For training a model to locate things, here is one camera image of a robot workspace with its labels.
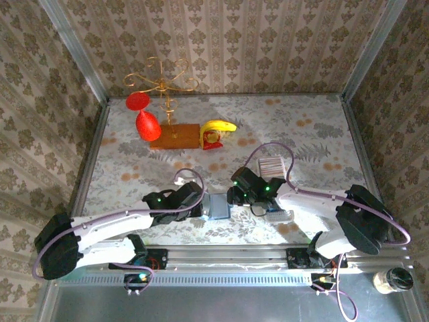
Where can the glass jar black lid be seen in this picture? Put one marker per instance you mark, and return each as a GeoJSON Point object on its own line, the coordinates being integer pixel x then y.
{"type": "Point", "coordinates": [395, 280]}

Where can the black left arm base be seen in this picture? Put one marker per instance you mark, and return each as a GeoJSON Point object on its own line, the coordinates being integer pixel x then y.
{"type": "Point", "coordinates": [157, 258]}

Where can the aluminium table edge rail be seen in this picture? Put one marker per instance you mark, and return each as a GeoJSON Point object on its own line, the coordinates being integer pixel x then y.
{"type": "Point", "coordinates": [358, 141]}
{"type": "Point", "coordinates": [95, 144]}

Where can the stack of credit cards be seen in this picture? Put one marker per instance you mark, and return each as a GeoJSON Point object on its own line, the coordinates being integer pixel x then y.
{"type": "Point", "coordinates": [271, 166]}

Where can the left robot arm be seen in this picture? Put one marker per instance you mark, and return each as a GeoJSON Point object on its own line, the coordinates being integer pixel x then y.
{"type": "Point", "coordinates": [57, 255]}

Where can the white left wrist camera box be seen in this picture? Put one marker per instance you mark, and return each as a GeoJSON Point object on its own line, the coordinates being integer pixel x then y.
{"type": "Point", "coordinates": [179, 181]}

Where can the grey metal shelf plate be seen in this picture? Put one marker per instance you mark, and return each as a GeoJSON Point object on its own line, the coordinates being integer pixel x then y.
{"type": "Point", "coordinates": [218, 305]}

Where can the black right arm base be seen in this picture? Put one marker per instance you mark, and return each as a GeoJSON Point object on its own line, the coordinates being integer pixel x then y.
{"type": "Point", "coordinates": [296, 258]}

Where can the white plastic basket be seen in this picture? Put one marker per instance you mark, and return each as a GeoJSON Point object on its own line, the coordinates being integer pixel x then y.
{"type": "Point", "coordinates": [281, 217]}

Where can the small circuit board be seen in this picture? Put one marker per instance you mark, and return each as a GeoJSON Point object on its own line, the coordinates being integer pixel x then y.
{"type": "Point", "coordinates": [135, 278]}
{"type": "Point", "coordinates": [323, 279]}

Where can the blue card holder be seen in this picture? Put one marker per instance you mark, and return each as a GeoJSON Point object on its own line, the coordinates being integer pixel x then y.
{"type": "Point", "coordinates": [218, 206]}

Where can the red wine glass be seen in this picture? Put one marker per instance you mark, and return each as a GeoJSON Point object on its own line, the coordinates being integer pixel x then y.
{"type": "Point", "coordinates": [149, 127]}

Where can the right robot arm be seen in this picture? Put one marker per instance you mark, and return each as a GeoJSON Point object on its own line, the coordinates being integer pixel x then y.
{"type": "Point", "coordinates": [362, 221]}

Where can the yellow banana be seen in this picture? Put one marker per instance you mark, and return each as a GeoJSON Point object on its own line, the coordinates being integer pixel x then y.
{"type": "Point", "coordinates": [218, 124]}

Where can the red yellow snack bag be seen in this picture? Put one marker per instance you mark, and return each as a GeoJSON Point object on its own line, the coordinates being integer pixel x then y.
{"type": "Point", "coordinates": [210, 141]}

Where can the aluminium frame post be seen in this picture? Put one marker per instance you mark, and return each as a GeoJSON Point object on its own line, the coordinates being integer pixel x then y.
{"type": "Point", "coordinates": [73, 43]}
{"type": "Point", "coordinates": [372, 43]}

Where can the floral tablecloth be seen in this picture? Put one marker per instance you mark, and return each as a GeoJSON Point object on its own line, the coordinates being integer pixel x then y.
{"type": "Point", "coordinates": [268, 117]}

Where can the aluminium mounting rail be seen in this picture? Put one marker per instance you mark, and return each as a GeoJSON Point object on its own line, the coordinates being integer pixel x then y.
{"type": "Point", "coordinates": [228, 256]}

